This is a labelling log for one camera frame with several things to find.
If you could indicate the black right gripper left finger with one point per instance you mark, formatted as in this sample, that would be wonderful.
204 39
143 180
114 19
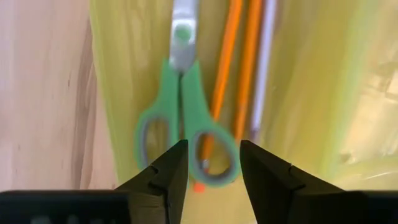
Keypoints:
155 199

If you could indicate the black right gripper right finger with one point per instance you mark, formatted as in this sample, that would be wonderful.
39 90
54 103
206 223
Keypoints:
280 196

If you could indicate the purple pen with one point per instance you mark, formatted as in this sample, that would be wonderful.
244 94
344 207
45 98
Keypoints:
263 68

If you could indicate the orange pen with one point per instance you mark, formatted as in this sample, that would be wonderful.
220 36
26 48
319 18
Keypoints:
247 68

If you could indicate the orange pencil with eraser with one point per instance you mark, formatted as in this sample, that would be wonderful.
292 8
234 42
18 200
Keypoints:
225 62

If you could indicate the yellow translucent plastic case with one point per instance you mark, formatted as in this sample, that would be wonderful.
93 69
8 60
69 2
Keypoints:
311 93

